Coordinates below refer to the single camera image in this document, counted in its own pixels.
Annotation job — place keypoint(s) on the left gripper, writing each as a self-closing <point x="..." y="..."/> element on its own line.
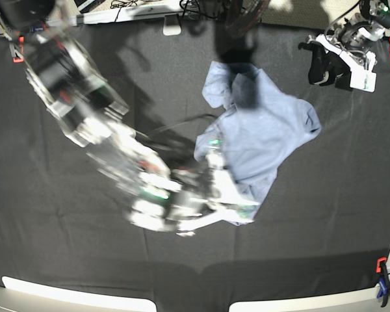
<point x="330" y="55"/>

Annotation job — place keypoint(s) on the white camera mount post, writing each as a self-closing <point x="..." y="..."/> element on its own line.
<point x="171" y="25"/>

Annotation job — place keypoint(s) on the orange blue clamp near right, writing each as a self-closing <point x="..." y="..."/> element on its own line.
<point x="383" y="281"/>

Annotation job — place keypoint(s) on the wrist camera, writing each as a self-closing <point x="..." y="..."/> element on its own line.
<point x="245" y="213"/>
<point x="363" y="80"/>

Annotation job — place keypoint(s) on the black table cloth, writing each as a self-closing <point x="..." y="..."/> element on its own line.
<point x="321" y="230"/>

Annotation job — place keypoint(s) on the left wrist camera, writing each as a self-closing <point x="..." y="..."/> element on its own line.
<point x="363" y="80"/>

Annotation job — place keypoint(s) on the orange clamp far left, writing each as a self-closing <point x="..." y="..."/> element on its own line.
<point x="16" y="50"/>

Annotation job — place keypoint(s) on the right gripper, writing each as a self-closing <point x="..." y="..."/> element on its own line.
<point x="188" y="199"/>

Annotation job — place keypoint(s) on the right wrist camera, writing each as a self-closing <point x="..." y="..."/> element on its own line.
<point x="245" y="213"/>

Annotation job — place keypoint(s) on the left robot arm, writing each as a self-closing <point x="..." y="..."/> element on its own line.
<point x="366" y="27"/>

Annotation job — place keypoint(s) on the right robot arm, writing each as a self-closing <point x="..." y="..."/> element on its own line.
<point x="90" y="113"/>

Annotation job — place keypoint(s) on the blue-grey t-shirt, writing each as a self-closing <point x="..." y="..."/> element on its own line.
<point x="259" y="128"/>

